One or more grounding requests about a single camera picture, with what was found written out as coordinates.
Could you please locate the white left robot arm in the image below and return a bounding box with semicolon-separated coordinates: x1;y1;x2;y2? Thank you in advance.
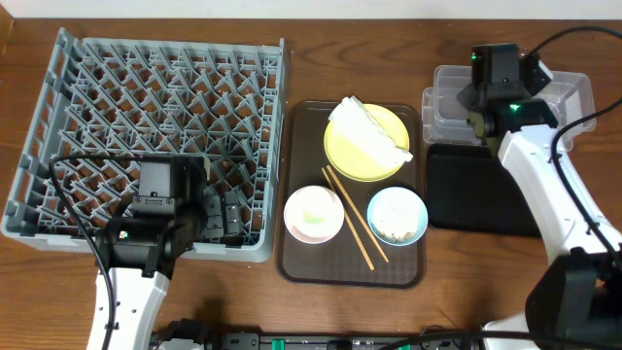
88;155;242;349

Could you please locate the light blue bowl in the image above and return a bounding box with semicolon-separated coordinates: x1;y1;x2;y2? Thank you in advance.
366;187;429;247

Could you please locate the grey dishwasher rack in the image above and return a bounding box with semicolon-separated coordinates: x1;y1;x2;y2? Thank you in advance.
1;29;288;263

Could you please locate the pink white bowl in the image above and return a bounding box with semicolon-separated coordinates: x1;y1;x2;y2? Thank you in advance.
284;186;345;244

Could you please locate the wooden chopstick right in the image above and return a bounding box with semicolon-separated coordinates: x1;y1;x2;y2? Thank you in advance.
326;165;389;263

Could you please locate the wooden chopstick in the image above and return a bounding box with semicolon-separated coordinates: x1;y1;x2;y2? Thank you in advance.
326;165;389;263
322;164;375;271

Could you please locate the brown serving tray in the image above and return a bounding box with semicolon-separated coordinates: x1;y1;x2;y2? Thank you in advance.
275;101;426;289

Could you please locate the yellow plate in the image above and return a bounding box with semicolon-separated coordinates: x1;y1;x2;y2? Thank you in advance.
324;104;410;182

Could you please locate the white napkin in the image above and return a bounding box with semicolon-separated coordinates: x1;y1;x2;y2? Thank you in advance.
328;95;413;167

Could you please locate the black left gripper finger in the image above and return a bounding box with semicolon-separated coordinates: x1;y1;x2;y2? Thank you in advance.
224;192;242;235
202;194;225;239

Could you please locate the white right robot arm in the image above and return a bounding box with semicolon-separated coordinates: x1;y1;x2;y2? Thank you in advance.
458;80;621;349

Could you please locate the black plastic tray bin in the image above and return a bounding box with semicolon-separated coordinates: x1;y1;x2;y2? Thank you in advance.
426;143;540;238

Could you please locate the wooden chopstick left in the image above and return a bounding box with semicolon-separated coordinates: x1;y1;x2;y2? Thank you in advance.
322;164;375;271

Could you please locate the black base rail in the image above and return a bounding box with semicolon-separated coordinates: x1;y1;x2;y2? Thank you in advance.
148;318;622;350

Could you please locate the clear plastic waste bin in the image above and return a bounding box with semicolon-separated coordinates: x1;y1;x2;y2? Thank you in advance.
422;65;595;147

